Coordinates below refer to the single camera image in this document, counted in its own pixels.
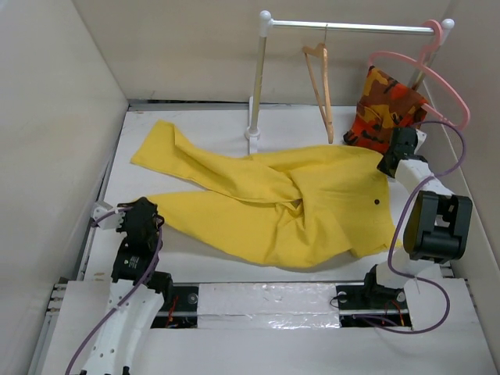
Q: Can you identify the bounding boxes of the yellow trousers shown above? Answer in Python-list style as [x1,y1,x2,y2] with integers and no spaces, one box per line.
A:
[131,121,395,269]

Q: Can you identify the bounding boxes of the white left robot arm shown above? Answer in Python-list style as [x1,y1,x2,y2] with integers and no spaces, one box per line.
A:
[66,197,174,374]

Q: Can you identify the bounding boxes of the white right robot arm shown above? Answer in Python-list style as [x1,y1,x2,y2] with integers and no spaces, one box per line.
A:
[361,127,473,308]

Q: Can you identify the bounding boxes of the orange camouflage trousers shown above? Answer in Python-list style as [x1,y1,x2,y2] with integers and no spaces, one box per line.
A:
[343,66,427,154]

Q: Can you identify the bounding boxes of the pink plastic hanger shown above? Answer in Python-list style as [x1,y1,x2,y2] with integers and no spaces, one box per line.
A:
[368,19,470,130]

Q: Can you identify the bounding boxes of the wooden hanger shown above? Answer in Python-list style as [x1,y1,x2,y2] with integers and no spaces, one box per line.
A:
[302,24,334,144]

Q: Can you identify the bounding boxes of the white clothes rack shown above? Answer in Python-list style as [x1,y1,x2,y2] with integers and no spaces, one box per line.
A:
[245,10,455,155]

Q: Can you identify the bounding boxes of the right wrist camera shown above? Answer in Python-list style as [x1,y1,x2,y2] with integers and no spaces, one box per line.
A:
[415,129,427,152]

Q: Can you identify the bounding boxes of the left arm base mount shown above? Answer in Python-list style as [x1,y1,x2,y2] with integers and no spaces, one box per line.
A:
[151,284,199,329]

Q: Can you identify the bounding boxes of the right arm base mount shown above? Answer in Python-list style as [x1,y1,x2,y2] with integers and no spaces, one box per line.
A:
[330,284,412,328]

